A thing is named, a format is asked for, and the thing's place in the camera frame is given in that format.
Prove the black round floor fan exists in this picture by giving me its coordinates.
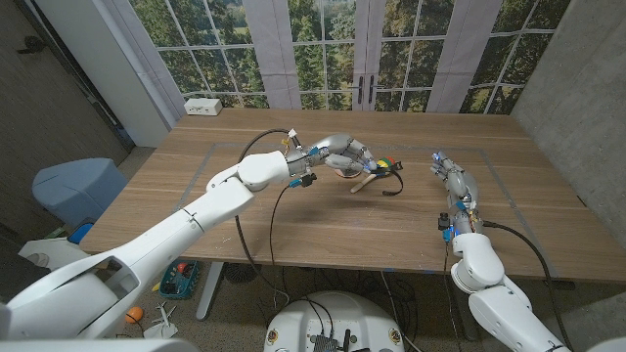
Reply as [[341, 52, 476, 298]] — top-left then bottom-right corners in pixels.
[[222, 262, 263, 286]]

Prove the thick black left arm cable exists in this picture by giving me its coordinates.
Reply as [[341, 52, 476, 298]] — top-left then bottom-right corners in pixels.
[[238, 128, 295, 165]]

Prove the black door handle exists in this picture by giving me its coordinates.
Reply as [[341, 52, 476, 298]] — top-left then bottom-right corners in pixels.
[[16, 34, 49, 55]]

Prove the white table leg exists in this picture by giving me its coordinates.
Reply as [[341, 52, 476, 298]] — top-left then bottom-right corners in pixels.
[[195, 261, 226, 323]]

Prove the thin black camera cable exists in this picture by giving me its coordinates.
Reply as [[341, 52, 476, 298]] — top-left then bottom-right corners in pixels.
[[268, 184, 293, 307], [442, 242, 461, 343]]

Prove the blue bin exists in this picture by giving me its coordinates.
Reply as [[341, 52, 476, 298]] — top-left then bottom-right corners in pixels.
[[67, 222, 95, 245]]

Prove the white power box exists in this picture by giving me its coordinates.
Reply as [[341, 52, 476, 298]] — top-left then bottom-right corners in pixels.
[[183, 97, 223, 117]]

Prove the thin black left camera cable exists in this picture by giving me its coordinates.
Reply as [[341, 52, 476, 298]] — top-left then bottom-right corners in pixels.
[[268, 184, 293, 307]]

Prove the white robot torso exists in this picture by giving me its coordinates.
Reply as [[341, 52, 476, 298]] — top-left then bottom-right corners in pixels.
[[263, 290, 406, 352]]

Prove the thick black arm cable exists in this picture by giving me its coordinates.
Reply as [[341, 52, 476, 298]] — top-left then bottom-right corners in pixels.
[[481, 219, 573, 351], [238, 128, 295, 165]]

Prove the colourful wooden maraca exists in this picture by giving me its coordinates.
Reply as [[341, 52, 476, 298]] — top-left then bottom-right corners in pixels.
[[349, 155, 397, 195]]

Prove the white toy airplane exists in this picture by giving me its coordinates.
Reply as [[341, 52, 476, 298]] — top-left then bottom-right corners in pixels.
[[144, 301, 180, 340]]

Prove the black velcro strap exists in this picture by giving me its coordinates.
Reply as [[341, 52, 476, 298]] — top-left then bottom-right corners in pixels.
[[375, 159, 405, 198]]

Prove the blue-grey stool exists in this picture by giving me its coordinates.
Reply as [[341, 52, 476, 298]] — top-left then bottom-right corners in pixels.
[[31, 156, 129, 230]]

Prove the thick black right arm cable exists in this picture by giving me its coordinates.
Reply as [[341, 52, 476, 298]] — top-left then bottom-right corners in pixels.
[[481, 219, 573, 351]]

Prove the white floor platform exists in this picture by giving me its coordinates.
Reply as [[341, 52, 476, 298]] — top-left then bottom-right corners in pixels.
[[18, 238, 92, 273]]

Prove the thin black right camera cable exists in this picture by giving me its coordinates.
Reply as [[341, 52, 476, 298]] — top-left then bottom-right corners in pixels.
[[442, 242, 461, 343]]

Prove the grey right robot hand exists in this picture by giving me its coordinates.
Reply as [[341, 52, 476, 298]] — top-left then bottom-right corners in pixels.
[[429, 150, 483, 235]]

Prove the printed window backdrop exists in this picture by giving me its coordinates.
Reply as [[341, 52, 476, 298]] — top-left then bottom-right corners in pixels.
[[100, 0, 573, 116]]

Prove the grey table leg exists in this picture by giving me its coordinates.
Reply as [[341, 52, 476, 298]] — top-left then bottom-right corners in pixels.
[[447, 281, 480, 342]]

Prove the person's dark trouser leg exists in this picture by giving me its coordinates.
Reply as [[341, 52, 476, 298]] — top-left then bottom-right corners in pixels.
[[0, 237, 38, 302]]

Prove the blue plastic basket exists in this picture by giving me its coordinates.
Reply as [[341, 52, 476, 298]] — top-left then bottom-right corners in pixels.
[[158, 258, 201, 300]]

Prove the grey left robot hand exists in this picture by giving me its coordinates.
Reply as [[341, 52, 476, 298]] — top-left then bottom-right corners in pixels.
[[292, 132, 380, 176]]

